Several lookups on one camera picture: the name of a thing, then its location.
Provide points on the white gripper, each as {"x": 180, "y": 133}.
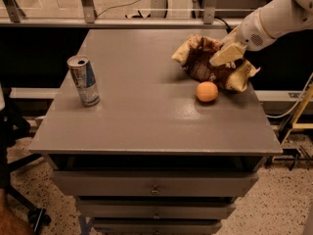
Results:
{"x": 252, "y": 33}

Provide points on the brown chip bag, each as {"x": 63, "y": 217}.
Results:
{"x": 194, "y": 55}

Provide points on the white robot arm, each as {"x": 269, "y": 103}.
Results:
{"x": 293, "y": 16}

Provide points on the redbull can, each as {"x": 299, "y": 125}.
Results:
{"x": 84, "y": 79}

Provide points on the orange fruit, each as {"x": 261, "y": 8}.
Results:
{"x": 206, "y": 91}

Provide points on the grey drawer cabinet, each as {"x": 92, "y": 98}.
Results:
{"x": 150, "y": 158}

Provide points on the black office chair base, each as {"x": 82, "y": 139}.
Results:
{"x": 13, "y": 127}

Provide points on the yellow stand frame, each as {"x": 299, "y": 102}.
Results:
{"x": 292, "y": 124}

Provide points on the metal railing frame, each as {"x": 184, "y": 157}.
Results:
{"x": 126, "y": 13}

